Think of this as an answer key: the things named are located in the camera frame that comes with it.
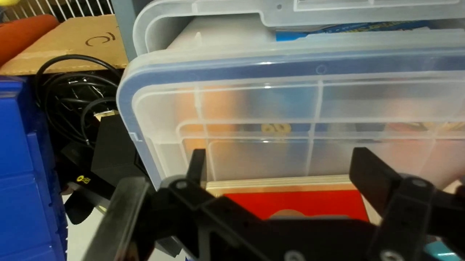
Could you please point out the clear flat storage container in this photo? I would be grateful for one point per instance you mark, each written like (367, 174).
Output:
(218, 29)

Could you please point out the grey metal plate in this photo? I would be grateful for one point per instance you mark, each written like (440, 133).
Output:
(113, 221)

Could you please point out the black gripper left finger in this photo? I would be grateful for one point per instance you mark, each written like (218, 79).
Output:
(196, 166)

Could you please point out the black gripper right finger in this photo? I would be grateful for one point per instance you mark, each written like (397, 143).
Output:
(372, 175)

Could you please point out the cardboard sheet with circle mark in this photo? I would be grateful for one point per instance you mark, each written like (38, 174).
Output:
(81, 43)

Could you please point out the blue plastic bin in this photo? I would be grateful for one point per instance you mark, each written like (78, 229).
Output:
(23, 168)

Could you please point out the red drawer with wooden knob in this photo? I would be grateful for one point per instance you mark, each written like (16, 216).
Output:
(328, 203)

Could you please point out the clear flat container blue rim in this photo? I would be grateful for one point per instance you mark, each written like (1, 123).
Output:
(290, 120)

